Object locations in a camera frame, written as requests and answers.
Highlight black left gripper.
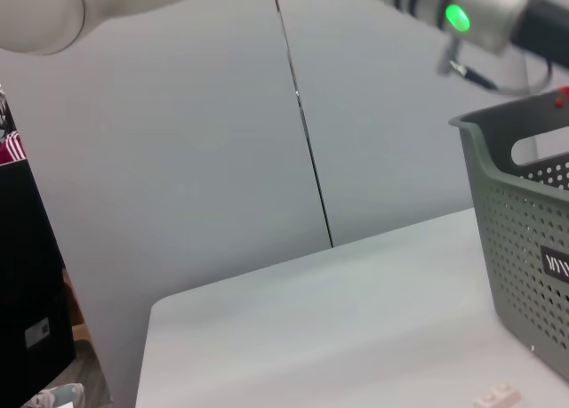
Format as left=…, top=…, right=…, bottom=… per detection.
left=510, top=0, right=569, bottom=65

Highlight white toy brick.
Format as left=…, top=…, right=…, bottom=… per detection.
left=471, top=382, right=522, bottom=408

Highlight grey-green perforated storage bin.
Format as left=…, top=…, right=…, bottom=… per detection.
left=447, top=94, right=569, bottom=382

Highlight background person maroon clothes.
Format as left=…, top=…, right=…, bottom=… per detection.
left=0, top=130, right=27, bottom=164

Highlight black computer monitor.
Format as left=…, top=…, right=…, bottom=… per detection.
left=0, top=158, right=76, bottom=408

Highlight grey patterned shoe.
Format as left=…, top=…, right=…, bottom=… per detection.
left=21, top=382, right=86, bottom=408

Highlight orange bin handle clip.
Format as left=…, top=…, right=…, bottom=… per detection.
left=550, top=85, right=569, bottom=110

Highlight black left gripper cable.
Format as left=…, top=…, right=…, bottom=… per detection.
left=449, top=59, right=555, bottom=94

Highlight left wrist metal cable connector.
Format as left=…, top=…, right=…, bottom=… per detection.
left=437, top=36, right=464, bottom=76

